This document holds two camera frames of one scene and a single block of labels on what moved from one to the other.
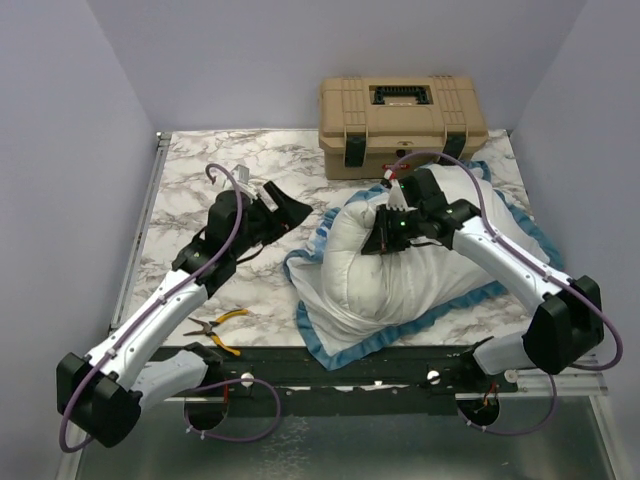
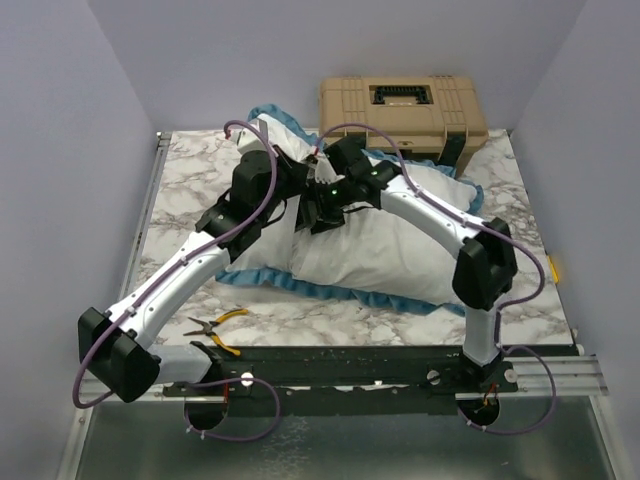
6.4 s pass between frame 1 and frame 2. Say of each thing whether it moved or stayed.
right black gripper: moved
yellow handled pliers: stayed
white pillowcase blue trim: moved
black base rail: stayed
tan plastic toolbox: stayed
